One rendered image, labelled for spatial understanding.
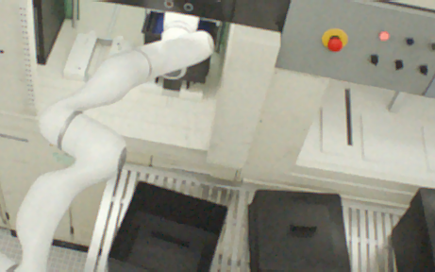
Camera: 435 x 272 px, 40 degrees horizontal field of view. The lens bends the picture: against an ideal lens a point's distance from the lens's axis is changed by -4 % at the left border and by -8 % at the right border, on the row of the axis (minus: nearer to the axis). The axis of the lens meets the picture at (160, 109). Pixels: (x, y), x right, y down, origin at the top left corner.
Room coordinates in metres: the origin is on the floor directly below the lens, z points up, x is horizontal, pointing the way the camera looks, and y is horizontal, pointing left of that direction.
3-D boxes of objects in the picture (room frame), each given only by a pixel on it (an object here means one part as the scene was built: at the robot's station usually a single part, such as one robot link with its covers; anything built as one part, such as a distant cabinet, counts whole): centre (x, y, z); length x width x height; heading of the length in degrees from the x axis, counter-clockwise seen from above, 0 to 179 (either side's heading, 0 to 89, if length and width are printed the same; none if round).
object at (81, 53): (1.55, 0.24, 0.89); 0.22 x 0.21 x 0.04; 176
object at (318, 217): (0.96, -0.47, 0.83); 0.29 x 0.29 x 0.13; 3
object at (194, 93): (1.53, -0.03, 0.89); 0.22 x 0.21 x 0.04; 176
